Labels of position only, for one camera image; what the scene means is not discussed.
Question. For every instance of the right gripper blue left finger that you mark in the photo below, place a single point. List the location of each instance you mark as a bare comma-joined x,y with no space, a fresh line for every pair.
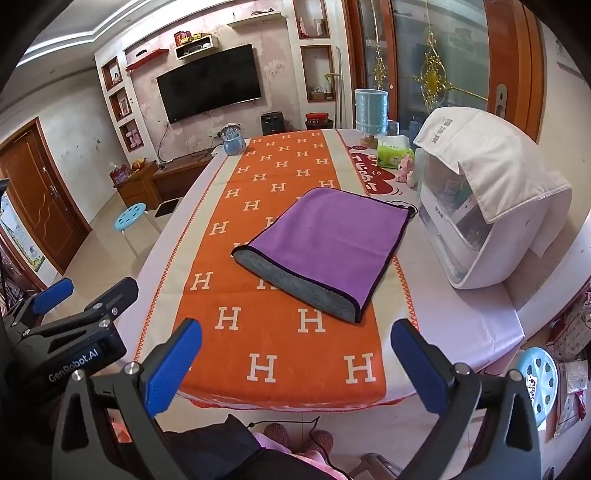
167,364

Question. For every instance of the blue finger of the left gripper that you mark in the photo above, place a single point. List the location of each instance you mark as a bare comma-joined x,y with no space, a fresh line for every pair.
116,299
48,299

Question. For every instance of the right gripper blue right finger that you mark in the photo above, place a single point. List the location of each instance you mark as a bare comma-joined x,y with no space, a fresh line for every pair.
429,371

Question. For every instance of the purple and grey towel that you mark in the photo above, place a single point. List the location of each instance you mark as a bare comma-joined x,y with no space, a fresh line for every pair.
330,250

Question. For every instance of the blue round plastic stool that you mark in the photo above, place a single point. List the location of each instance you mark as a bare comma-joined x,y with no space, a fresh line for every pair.
129,217

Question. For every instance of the orange H pattern table runner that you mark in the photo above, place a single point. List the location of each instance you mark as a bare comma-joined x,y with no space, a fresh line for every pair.
291,270

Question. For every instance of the white countertop appliance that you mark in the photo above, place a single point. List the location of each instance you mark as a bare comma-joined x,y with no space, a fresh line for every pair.
474,253

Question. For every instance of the wooden TV cabinet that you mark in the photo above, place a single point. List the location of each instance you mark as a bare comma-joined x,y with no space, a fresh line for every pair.
152,185

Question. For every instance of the brown wooden door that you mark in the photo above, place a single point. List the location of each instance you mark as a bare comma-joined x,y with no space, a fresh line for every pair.
40,196

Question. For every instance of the pink plush toy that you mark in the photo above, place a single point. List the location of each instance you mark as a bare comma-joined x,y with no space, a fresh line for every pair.
405,173

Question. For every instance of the white cloth appliance cover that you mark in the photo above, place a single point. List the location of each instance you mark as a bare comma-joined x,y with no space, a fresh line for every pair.
503,166

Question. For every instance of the green tissue pack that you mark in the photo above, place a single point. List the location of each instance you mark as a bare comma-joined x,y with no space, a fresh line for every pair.
392,150

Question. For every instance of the black air fryer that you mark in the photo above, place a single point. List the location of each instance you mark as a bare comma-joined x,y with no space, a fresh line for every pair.
272,123

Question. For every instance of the blue cylindrical table lamp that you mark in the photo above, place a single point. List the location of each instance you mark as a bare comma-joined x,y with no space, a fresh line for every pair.
371,115

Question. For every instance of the red and black basket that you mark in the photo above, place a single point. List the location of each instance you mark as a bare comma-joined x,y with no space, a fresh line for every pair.
318,121

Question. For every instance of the red wall shelf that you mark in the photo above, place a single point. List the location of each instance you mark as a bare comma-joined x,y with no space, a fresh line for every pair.
146,58

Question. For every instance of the wall mounted black television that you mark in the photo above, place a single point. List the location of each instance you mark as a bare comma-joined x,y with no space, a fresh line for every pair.
211,82

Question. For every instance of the white wall shelf box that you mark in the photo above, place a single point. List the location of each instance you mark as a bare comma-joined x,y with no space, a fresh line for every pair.
193,47

